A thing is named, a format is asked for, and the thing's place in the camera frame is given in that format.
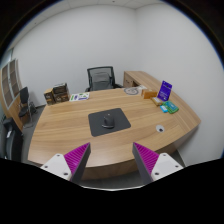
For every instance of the printed paper sheet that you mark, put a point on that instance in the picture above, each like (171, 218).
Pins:
(79, 96)

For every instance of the wooden side desk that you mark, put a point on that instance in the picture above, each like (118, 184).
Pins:
(138, 78)

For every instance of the black printed cardboard box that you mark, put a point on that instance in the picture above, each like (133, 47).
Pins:
(60, 88)

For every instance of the tall brown cardboard box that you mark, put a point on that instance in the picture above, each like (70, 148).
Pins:
(49, 97)

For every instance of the wooden shelf unit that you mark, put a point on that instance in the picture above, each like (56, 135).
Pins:
(10, 86)

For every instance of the flat green box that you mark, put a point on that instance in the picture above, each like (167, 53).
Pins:
(172, 107)

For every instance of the small teal box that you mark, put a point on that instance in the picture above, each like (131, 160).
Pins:
(163, 109)

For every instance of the round grey paper disc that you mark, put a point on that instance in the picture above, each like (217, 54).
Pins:
(132, 90)

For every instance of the black visitor chair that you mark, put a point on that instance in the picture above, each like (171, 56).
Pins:
(24, 96)

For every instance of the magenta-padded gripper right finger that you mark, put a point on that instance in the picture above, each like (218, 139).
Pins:
(146, 157)

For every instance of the small orange box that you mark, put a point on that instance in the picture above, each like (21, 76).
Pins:
(149, 94)

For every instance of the purple sign card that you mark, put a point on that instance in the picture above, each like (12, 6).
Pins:
(164, 90)

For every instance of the dark grey mouse pad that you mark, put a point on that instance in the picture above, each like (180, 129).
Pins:
(121, 121)

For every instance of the black mesh office chair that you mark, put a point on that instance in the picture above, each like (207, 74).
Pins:
(100, 79)

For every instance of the long yellow box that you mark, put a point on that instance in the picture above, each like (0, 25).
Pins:
(156, 101)

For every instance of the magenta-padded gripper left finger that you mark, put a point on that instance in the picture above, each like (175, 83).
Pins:
(77, 156)

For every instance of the black computer mouse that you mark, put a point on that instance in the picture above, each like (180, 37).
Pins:
(108, 121)

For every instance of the wide brown cardboard box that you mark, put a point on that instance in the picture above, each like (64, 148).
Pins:
(62, 98)

